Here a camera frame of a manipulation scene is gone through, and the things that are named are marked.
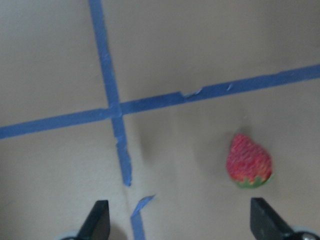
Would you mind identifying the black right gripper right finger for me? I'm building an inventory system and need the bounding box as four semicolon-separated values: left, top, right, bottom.
250;197;296;240

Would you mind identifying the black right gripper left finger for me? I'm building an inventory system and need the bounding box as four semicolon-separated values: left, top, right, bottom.
76;200;111;240

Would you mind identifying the red strawberry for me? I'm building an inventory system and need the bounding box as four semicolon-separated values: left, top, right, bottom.
226;133;273;189

